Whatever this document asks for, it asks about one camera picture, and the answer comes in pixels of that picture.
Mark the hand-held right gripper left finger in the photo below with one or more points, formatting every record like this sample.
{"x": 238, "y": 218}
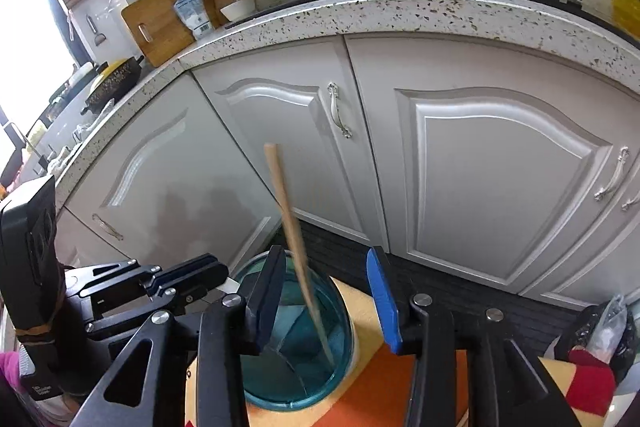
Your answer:
{"x": 265, "y": 302}

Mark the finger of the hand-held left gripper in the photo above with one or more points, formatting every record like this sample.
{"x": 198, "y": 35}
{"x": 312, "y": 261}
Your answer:
{"x": 185, "y": 269}
{"x": 200, "y": 287}

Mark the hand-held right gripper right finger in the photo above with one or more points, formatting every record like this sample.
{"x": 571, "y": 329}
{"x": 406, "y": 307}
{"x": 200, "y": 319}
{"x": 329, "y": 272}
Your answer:
{"x": 382, "y": 302}

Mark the blue glass container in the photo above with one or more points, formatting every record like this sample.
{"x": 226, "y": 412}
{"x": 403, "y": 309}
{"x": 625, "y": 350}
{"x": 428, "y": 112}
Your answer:
{"x": 280, "y": 377}

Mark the white cabinet door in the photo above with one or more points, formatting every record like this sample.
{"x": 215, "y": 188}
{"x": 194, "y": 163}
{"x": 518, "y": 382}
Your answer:
{"x": 280, "y": 132}
{"x": 75, "y": 242}
{"x": 600, "y": 257}
{"x": 200, "y": 167}
{"x": 490, "y": 167}

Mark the orange printed mat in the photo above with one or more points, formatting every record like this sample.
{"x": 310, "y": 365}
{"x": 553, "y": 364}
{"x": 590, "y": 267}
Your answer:
{"x": 370, "y": 387}

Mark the white dish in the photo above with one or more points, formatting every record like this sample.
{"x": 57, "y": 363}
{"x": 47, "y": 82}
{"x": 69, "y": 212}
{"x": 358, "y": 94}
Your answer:
{"x": 80, "y": 74}

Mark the black speckled casserole pot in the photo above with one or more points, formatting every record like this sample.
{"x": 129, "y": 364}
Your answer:
{"x": 120, "y": 87}

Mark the yellow pot lid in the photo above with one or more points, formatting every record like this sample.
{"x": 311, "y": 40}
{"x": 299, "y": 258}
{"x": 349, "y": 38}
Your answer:
{"x": 103, "y": 74}

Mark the black plastic bag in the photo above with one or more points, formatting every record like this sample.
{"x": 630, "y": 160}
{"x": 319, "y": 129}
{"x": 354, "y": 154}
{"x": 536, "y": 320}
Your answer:
{"x": 575, "y": 337}

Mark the metal peeler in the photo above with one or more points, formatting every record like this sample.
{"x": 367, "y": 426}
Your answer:
{"x": 97, "y": 38}

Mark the clear plastic bag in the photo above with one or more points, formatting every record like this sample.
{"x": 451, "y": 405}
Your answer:
{"x": 607, "y": 327}

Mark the blue white seasoning bag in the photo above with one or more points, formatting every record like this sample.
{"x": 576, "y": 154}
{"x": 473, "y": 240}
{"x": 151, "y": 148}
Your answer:
{"x": 192, "y": 14}

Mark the white bowl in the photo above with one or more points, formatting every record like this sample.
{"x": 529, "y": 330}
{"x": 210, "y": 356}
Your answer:
{"x": 237, "y": 11}

